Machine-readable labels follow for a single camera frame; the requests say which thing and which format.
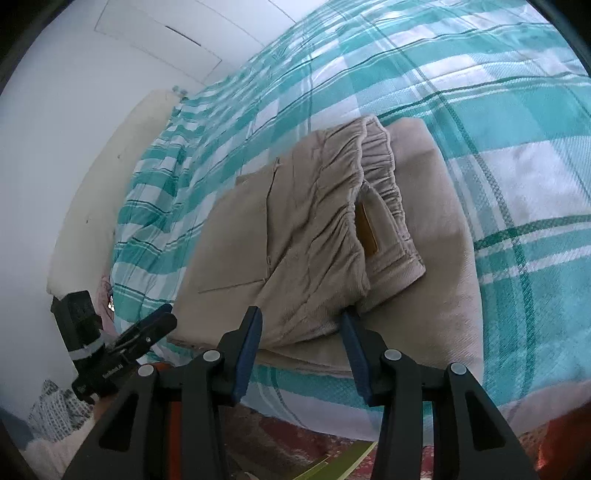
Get pink cloth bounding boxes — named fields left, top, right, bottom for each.
left=95, top=276, right=116, bottom=333

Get teal plaid blanket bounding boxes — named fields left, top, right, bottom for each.
left=106, top=0, right=591, bottom=439

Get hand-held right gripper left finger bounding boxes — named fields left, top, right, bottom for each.
left=65, top=306, right=264, bottom=480

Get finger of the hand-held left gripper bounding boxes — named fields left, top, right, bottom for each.
left=111, top=303, right=178, bottom=365

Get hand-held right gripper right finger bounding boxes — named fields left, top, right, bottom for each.
left=339, top=308, right=541, bottom=480

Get white wardrobe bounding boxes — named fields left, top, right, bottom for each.
left=95, top=0, right=222, bottom=70

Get beige pants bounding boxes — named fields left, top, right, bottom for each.
left=167, top=115, right=483, bottom=377

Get red patterned rug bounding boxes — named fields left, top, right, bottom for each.
left=222, top=401, right=591, bottom=480

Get grey patterned cloth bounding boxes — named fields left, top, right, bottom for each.
left=28, top=378, right=95, bottom=444

